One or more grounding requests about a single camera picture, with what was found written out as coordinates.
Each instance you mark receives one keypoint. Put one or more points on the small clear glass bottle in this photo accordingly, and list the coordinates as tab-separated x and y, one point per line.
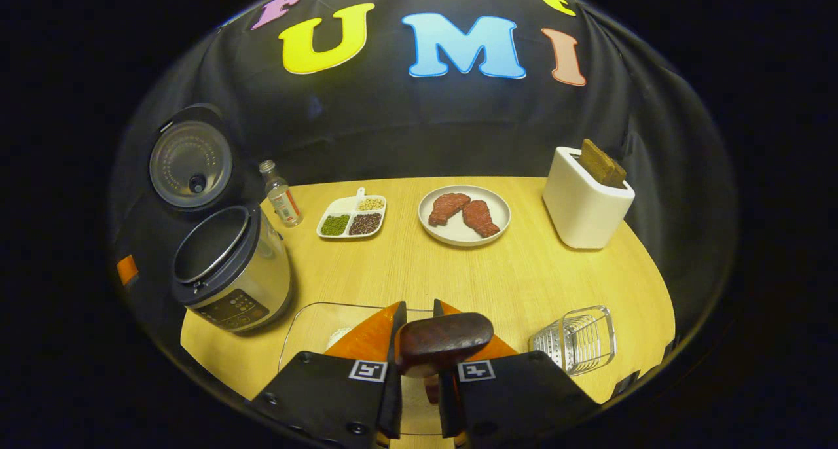
283	200

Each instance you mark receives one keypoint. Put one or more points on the dark wooden spoon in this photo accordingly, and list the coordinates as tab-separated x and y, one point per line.
445	338

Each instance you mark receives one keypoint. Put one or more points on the grey silver rice cooker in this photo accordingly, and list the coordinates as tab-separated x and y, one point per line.
236	285

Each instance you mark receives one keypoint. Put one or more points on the red meat piece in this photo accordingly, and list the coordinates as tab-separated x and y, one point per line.
447	208
482	218

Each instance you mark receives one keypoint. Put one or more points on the white divided bean dish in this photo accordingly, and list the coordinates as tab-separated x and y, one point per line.
350	223

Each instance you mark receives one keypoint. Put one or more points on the brown toast slice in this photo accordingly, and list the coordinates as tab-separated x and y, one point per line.
619	175
596	161

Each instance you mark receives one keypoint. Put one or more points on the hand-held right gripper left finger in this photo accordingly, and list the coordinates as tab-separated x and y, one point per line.
327	396

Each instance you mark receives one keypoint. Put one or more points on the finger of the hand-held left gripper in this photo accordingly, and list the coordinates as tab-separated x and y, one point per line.
127	269

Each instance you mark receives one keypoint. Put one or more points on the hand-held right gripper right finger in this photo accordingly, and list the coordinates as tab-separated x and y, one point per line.
517	396

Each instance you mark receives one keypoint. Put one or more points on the round white plate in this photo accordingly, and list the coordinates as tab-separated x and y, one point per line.
452	234

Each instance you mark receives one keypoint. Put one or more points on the white toaster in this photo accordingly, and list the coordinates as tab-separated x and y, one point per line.
582	213

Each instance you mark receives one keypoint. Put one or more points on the clear rice container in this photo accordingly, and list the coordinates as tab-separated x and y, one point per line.
308	331

